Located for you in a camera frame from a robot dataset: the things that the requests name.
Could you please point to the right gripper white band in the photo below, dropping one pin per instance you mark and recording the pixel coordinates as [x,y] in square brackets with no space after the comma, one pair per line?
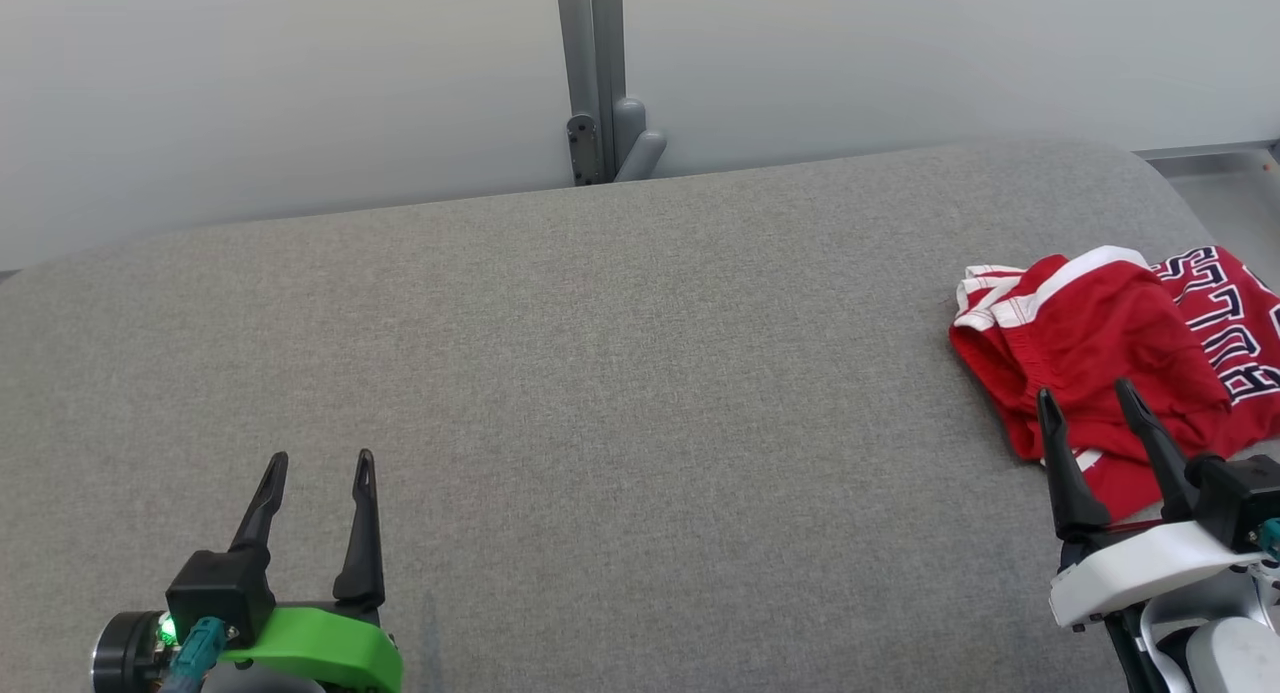
[1130,573]

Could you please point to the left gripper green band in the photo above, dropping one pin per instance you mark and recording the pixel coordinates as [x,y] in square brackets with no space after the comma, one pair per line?
[320,648]

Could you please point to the red shorts white side stripe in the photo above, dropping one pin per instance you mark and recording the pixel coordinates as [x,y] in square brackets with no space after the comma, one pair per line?
[1090,363]

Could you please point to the red jersey white striped trim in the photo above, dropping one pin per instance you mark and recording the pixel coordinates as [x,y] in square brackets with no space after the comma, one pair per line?
[1225,323]

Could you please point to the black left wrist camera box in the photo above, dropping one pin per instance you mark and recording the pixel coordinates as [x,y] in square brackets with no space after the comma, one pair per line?
[220,593]

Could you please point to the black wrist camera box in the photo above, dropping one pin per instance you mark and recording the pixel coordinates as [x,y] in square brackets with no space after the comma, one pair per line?
[220,593]
[1240,498]

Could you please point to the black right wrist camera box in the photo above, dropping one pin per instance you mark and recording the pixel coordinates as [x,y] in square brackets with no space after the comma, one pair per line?
[1240,498]

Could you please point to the grey metal frame with foot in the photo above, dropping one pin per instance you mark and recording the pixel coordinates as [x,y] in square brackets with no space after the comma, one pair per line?
[1210,155]

